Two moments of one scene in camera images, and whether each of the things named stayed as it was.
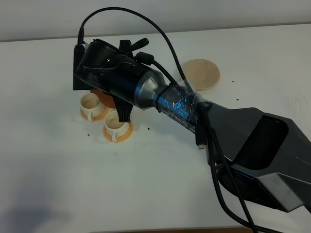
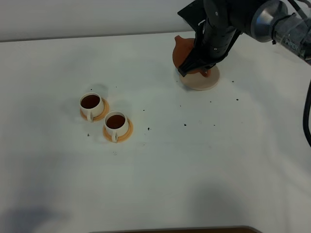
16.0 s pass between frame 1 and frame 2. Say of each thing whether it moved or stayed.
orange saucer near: stayed
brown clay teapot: moved
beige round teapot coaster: stayed
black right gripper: moved
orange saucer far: stayed
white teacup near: stayed
